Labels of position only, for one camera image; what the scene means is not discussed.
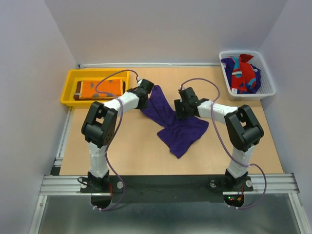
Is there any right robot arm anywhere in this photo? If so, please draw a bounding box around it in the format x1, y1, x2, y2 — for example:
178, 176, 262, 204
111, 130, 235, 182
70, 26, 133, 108
174, 87, 264, 190

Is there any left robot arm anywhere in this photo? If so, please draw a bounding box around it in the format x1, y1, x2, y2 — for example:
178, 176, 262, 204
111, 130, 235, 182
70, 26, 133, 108
78, 79, 154, 193

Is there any red blue towel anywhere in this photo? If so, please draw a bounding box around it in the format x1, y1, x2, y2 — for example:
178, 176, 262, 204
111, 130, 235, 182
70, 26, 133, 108
230, 54, 257, 94

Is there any brown towel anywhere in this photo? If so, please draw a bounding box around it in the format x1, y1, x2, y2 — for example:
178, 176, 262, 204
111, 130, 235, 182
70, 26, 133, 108
73, 79, 127, 100

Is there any purple towel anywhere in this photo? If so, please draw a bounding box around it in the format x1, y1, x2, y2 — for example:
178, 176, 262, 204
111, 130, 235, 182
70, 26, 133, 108
221, 57, 261, 94
141, 85, 209, 158

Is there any orange towel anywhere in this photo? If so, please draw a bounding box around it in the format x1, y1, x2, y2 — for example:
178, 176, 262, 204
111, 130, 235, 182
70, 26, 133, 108
79, 78, 124, 99

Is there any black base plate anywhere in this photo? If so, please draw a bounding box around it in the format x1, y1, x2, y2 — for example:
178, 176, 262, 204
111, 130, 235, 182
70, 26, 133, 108
77, 175, 253, 211

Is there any white plastic basket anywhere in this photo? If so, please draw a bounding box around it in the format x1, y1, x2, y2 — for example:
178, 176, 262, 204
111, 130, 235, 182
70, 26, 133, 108
219, 50, 276, 101

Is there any aluminium frame rail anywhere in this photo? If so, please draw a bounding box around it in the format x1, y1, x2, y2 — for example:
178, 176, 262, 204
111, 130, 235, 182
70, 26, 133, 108
39, 174, 299, 195

